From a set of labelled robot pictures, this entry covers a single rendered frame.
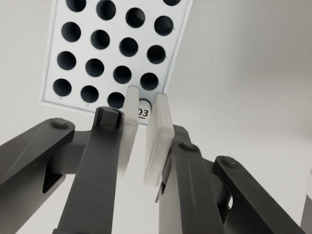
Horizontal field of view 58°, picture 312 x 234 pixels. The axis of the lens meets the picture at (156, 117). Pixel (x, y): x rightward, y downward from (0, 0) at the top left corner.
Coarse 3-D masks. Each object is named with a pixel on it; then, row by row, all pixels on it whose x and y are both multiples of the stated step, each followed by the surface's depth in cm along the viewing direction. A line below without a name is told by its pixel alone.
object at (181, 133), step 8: (176, 128) 16; (184, 128) 16; (176, 136) 14; (184, 136) 15; (168, 160) 12; (208, 160) 13; (168, 168) 12; (208, 168) 12; (168, 176) 12; (208, 176) 12; (216, 176) 12; (216, 184) 12; (216, 192) 12; (224, 192) 12; (216, 200) 12; (224, 200) 12
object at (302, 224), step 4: (308, 196) 72; (308, 200) 72; (308, 204) 71; (304, 208) 72; (308, 208) 71; (304, 212) 71; (308, 212) 70; (304, 216) 71; (308, 216) 70; (304, 220) 71; (308, 220) 69; (300, 224) 71; (304, 224) 70; (308, 224) 69; (304, 228) 70; (308, 228) 68; (308, 232) 68
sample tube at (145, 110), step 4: (140, 100) 20; (144, 100) 20; (148, 100) 20; (140, 104) 19; (144, 104) 19; (148, 104) 19; (140, 108) 19; (144, 108) 19; (148, 108) 19; (140, 112) 19; (144, 112) 19; (148, 112) 19; (140, 116) 19; (144, 116) 19; (148, 116) 19; (140, 120) 19; (144, 120) 19
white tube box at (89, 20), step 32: (64, 0) 18; (96, 0) 18; (128, 0) 18; (160, 0) 18; (192, 0) 17; (64, 32) 19; (96, 32) 20; (128, 32) 18; (160, 32) 21; (64, 64) 20; (96, 64) 22; (128, 64) 19; (160, 64) 19; (64, 96) 20; (96, 96) 21
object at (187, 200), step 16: (176, 144) 12; (192, 144) 12; (176, 160) 11; (192, 160) 11; (176, 176) 10; (192, 176) 10; (160, 192) 12; (176, 192) 9; (192, 192) 9; (208, 192) 9; (160, 208) 11; (176, 208) 8; (192, 208) 8; (208, 208) 8; (160, 224) 10; (176, 224) 8; (192, 224) 7; (208, 224) 8
